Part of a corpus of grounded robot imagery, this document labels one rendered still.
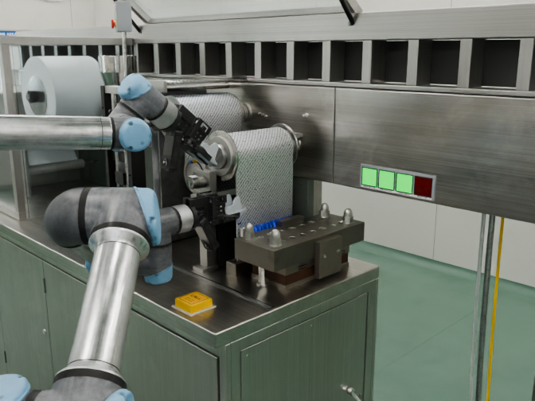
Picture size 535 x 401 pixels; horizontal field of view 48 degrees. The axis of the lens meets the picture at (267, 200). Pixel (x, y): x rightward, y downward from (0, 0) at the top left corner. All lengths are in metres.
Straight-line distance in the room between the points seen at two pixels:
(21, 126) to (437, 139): 1.03
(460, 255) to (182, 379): 3.06
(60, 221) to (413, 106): 0.97
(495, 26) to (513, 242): 2.79
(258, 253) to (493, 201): 0.63
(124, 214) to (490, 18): 0.98
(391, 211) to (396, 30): 3.05
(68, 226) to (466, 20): 1.06
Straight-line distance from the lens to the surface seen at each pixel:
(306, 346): 1.71
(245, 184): 1.74
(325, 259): 1.73
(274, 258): 1.59
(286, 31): 1.99
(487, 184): 1.61
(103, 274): 1.10
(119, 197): 1.19
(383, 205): 4.69
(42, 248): 2.19
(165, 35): 2.49
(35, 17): 7.47
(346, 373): 1.92
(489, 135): 1.59
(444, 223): 4.44
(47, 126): 1.37
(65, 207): 1.21
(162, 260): 1.56
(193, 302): 1.55
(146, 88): 1.53
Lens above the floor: 1.55
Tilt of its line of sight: 14 degrees down
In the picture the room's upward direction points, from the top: straight up
